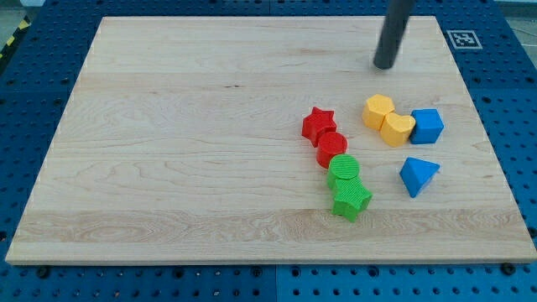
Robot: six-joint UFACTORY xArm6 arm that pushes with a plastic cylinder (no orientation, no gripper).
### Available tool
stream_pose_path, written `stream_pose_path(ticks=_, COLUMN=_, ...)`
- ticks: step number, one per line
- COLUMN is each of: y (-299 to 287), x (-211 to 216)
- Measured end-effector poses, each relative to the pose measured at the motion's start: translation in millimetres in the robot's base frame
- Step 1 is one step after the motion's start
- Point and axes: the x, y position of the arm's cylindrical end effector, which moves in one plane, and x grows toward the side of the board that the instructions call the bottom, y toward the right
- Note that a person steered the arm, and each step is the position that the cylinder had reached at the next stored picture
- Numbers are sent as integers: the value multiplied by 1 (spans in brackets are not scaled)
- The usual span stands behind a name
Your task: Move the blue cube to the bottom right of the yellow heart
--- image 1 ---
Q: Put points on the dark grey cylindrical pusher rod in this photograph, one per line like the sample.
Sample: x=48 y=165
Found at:
x=392 y=33

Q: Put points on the blue cube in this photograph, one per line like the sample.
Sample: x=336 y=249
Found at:
x=428 y=127

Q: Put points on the yellow heart block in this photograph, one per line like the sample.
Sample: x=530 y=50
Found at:
x=396 y=129

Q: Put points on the white fiducial marker tag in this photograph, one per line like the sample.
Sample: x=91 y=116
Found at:
x=464 y=39

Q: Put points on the yellow hexagon block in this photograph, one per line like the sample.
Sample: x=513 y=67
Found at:
x=376 y=108

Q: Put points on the red star block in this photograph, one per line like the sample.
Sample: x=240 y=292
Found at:
x=317 y=123

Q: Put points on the red cylinder block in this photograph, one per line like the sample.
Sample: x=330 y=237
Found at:
x=330 y=145

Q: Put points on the blue triangle block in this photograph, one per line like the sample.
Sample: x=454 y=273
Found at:
x=417 y=174

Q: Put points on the green cylinder block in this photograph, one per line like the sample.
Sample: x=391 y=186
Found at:
x=342 y=167

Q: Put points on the green star block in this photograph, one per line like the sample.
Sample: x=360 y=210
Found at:
x=350 y=198

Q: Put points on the light wooden board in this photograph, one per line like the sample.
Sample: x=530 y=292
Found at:
x=181 y=144

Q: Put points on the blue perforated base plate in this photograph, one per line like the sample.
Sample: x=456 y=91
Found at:
x=41 y=67

